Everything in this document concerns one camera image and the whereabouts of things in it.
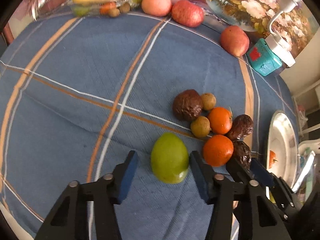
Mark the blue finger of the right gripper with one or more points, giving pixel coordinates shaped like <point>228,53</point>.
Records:
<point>238,172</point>
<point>260,173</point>

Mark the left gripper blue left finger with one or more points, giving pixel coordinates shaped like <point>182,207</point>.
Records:
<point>123,175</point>

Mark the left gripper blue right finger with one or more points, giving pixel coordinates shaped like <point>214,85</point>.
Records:
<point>203,175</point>

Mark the dark wrinkled passion fruit front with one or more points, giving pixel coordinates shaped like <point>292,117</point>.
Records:
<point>242,153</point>

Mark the green pear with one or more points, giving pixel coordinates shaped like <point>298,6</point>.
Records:
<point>169,159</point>

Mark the brown longan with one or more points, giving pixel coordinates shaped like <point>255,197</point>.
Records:
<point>209,101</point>
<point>200,127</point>

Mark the tangerine with stem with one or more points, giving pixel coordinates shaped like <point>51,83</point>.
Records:
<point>221,120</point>

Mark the large stainless steel bowl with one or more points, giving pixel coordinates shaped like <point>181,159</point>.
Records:
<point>282,141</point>

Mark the blue plaid tablecloth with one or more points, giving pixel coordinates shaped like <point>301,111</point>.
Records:
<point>77,94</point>

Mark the teal house-shaped tin box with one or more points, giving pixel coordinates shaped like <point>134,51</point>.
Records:
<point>262,59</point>

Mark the large red apple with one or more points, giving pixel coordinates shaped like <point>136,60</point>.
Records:
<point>234,40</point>

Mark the middle red apple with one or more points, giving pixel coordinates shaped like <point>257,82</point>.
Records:
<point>187,14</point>

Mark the small pink peach apple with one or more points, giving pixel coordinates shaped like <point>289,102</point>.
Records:
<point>158,8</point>

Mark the floral still life painting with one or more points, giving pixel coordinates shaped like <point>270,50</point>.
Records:
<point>297,27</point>

